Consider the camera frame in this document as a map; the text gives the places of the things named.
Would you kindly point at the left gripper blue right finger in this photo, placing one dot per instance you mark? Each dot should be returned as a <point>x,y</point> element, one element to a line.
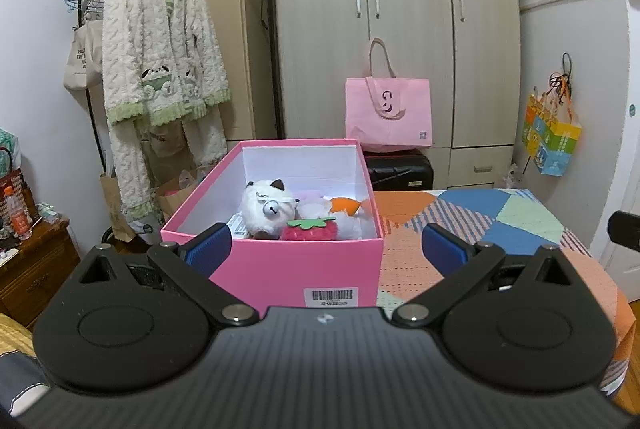
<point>444,250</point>

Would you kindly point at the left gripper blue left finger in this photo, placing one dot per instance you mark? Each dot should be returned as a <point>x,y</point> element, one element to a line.
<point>207,251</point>

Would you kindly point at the white plush cat toy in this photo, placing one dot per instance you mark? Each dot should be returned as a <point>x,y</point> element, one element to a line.
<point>266,208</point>

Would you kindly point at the orange plush toy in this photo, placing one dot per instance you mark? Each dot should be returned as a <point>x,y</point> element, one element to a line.
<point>352,207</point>

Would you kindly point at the pink strawberry plush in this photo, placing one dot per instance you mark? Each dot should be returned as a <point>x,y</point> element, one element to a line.
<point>321,229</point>

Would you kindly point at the light blue tissue pack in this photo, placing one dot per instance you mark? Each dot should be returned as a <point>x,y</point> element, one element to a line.
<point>237,226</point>

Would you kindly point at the white plastic-wrapped item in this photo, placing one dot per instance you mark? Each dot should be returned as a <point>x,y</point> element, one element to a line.
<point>313,209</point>

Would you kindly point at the patchwork table cloth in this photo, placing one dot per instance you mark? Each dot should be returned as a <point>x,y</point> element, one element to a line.
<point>513,219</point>

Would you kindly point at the brown paper bag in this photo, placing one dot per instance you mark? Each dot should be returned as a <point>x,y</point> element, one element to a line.
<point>120,228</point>

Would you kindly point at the black suitcase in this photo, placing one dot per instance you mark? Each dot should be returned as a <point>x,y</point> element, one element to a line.
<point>399,171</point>

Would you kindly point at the pink storage box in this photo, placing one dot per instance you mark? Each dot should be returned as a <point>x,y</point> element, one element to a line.
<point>306,274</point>

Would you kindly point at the lilac plush toy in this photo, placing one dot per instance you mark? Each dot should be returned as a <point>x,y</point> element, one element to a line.
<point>313,195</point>

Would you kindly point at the colourful paper gift bag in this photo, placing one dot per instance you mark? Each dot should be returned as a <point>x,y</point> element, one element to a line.
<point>551,127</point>

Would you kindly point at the pink tote bag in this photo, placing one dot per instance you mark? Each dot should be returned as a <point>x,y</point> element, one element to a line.
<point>388,114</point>

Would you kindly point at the wooden side cabinet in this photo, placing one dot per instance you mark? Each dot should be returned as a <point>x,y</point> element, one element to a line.
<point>31,278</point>

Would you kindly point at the orange drink bottle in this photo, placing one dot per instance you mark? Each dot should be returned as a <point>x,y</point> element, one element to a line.
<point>18,216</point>

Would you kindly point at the cream fleece hanging jacket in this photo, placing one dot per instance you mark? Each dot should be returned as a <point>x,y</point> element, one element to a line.
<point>162,65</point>

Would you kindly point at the beige canvas tote bag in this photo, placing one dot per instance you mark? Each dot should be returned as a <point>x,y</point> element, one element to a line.
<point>84,67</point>

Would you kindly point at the beige wardrobe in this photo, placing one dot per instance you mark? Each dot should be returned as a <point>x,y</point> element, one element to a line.
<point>469,51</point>

